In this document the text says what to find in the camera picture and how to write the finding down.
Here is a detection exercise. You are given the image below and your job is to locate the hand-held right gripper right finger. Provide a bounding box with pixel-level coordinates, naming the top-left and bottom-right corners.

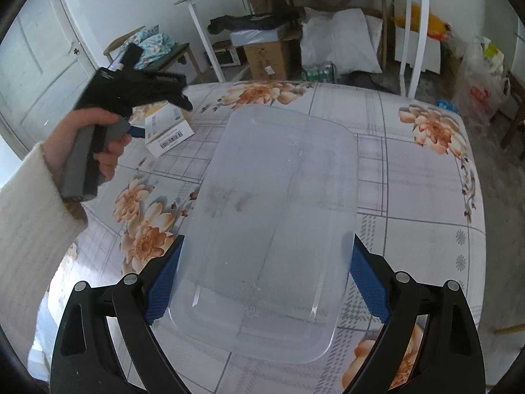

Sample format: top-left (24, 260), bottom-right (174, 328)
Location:
top-left (345, 234), bottom-right (485, 394)

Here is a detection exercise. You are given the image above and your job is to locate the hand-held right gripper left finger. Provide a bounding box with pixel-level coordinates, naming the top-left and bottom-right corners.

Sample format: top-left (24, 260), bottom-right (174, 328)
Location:
top-left (49, 234), bottom-right (187, 394)

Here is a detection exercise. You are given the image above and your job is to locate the yellow and white carton box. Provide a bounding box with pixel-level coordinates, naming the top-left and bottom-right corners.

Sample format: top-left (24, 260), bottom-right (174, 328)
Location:
top-left (144, 104), bottom-right (195, 159)

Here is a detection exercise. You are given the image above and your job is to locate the clear plastic container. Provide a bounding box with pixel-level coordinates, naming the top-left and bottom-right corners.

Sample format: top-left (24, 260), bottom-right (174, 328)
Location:
top-left (168, 104), bottom-right (359, 365)

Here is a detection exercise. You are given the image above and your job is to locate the person's left forearm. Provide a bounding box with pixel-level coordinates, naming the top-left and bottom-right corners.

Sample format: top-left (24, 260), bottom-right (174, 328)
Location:
top-left (0, 142), bottom-right (89, 382)

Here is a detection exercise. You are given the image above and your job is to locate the person's left hand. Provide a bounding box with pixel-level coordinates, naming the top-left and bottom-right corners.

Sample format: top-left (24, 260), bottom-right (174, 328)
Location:
top-left (41, 109), bottom-right (132, 219)

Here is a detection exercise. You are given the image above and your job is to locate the wooden chair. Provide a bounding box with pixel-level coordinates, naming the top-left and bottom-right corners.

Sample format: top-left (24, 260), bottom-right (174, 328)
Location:
top-left (103, 27), bottom-right (203, 85)

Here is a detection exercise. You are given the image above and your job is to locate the white desk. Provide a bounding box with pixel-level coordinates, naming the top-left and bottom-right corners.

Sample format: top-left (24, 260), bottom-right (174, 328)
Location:
top-left (174, 0), bottom-right (441, 99)

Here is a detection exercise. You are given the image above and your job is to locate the white door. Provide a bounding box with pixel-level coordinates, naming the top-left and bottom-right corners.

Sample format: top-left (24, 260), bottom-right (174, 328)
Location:
top-left (0, 0), bottom-right (99, 161)

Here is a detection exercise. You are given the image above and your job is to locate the floral checked tablecloth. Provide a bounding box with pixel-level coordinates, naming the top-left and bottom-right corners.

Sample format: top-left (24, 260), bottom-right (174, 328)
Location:
top-left (31, 80), bottom-right (487, 394)

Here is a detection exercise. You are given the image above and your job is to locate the dark clothing pile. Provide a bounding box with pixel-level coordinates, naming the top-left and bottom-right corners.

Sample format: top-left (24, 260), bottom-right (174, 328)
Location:
top-left (207, 10), bottom-right (304, 35)

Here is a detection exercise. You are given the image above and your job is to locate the large brown cardboard box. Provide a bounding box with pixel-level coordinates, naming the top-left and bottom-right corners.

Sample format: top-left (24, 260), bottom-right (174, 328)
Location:
top-left (244, 37), bottom-right (303, 82)

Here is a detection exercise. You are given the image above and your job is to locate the small open cardboard box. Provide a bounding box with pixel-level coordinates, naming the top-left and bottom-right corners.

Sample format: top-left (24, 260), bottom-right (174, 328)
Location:
top-left (247, 0), bottom-right (290, 16)

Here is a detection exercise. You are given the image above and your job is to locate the green printed package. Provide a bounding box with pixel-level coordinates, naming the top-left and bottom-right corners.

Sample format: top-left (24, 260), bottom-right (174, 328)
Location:
top-left (303, 62), bottom-right (339, 83)

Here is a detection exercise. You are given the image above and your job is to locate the white pillow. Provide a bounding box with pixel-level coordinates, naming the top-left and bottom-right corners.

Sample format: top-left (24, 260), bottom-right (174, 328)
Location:
top-left (301, 7), bottom-right (382, 75)

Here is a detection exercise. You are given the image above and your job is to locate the white plastic shopping bag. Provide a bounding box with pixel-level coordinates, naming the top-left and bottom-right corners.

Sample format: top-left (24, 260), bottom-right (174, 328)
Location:
top-left (451, 35), bottom-right (511, 126)

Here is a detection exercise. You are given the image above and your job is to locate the white board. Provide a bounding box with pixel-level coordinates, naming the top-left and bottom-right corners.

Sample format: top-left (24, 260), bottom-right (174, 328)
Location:
top-left (393, 0), bottom-right (443, 74)

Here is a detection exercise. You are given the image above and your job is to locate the dark wooden stool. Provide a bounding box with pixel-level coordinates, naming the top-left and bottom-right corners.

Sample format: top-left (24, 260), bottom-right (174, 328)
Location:
top-left (490, 70), bottom-right (525, 150)

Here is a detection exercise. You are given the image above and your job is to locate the yellow bag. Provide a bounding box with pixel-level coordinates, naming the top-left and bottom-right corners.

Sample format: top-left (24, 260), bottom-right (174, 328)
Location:
top-left (410, 4), bottom-right (452, 39)

